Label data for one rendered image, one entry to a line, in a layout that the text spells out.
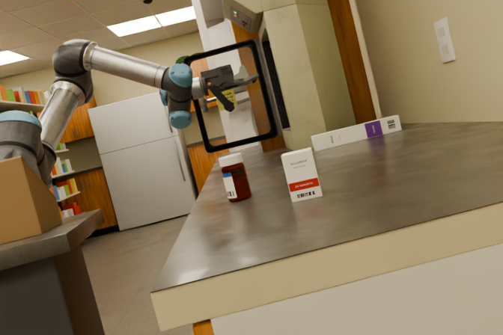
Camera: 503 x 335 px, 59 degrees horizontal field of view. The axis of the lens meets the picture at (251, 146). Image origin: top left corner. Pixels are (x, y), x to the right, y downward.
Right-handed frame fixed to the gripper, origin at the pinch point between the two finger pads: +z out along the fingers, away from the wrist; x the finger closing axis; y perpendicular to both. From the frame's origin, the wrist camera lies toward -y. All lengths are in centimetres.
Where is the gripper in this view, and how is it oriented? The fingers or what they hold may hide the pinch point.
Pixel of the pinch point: (258, 78)
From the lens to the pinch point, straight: 163.0
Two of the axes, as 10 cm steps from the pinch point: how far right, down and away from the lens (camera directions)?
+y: -2.4, -9.7, -0.5
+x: -0.4, -0.4, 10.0
